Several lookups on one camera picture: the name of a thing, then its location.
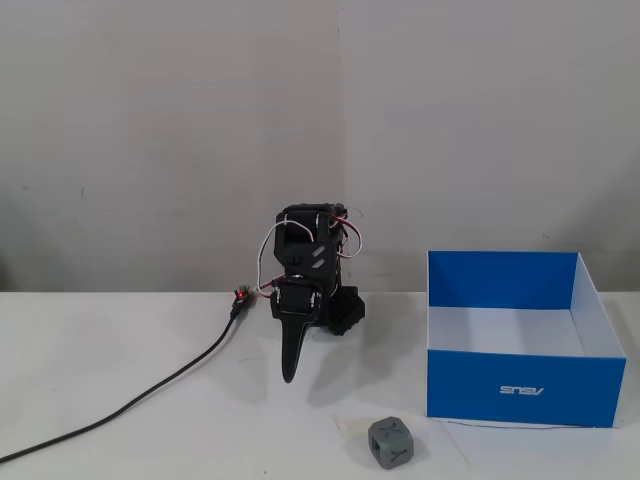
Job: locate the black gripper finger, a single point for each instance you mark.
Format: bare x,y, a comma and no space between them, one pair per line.
306,333
291,350

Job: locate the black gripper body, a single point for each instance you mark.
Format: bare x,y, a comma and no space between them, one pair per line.
294,303

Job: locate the gray block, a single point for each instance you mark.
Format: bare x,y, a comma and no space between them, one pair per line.
392,436

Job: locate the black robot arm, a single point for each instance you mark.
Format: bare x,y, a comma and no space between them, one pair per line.
300,250

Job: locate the blue cardboard box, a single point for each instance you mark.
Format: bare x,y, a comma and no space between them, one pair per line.
525,390

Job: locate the small board with red LED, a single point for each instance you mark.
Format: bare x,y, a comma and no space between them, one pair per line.
241,298

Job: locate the clear tape strip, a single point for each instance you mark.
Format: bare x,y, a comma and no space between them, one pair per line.
350,426

